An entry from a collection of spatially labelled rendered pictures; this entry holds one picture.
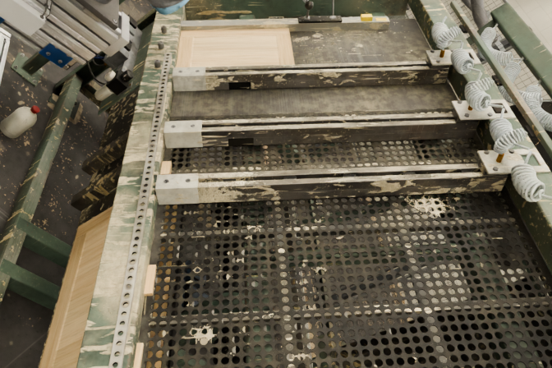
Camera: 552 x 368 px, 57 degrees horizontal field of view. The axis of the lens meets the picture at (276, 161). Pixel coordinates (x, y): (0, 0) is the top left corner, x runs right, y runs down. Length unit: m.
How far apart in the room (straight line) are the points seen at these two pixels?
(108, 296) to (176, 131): 0.62
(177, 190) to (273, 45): 0.95
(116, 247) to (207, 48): 1.09
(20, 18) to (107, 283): 0.75
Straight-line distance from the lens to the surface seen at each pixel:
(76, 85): 2.88
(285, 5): 2.62
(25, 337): 2.29
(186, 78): 2.01
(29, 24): 1.61
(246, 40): 2.31
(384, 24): 2.48
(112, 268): 1.43
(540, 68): 2.57
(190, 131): 1.73
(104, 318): 1.36
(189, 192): 1.56
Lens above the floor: 1.80
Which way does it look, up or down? 21 degrees down
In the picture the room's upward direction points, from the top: 61 degrees clockwise
